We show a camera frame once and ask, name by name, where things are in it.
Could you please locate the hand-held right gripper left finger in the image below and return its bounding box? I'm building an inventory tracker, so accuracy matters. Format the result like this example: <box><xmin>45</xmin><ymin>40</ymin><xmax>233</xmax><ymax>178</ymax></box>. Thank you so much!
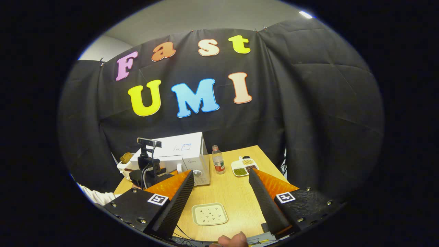
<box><xmin>103</xmin><ymin>170</ymin><xmax>195</xmax><ymax>240</ymax></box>

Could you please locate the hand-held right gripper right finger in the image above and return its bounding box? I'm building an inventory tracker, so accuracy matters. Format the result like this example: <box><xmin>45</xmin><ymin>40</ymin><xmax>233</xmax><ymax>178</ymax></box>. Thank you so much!
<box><xmin>248</xmin><ymin>168</ymin><xmax>343</xmax><ymax>235</ymax></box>

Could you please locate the white microwave oven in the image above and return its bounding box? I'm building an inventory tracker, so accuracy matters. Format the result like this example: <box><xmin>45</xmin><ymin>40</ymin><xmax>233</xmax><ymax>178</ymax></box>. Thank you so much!
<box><xmin>130</xmin><ymin>132</ymin><xmax>211</xmax><ymax>187</ymax></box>

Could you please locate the white toaster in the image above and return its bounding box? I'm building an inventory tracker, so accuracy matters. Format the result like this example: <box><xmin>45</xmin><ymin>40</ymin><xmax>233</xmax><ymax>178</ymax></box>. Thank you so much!
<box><xmin>117</xmin><ymin>158</ymin><xmax>138</xmax><ymax>181</ymax></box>

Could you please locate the cream speckled plate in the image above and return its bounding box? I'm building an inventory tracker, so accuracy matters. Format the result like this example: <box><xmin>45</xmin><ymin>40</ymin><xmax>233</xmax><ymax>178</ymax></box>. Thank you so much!
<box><xmin>191</xmin><ymin>202</ymin><xmax>229</xmax><ymax>226</ymax></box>

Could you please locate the divided plate of grains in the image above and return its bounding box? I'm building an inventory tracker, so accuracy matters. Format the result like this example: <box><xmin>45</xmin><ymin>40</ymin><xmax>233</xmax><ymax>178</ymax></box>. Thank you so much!
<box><xmin>230</xmin><ymin>156</ymin><xmax>259</xmax><ymax>177</ymax></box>

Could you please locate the clear bottle with red label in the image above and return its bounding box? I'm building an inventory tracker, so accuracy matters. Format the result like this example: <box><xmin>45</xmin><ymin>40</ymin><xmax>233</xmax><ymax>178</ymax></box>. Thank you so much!
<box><xmin>211</xmin><ymin>145</ymin><xmax>226</xmax><ymax>175</ymax></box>

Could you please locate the black backdrop cloth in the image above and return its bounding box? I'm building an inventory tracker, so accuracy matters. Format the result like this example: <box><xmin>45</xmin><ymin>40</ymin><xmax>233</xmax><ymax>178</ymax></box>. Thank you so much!
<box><xmin>58</xmin><ymin>18</ymin><xmax>384</xmax><ymax>199</ymax></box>

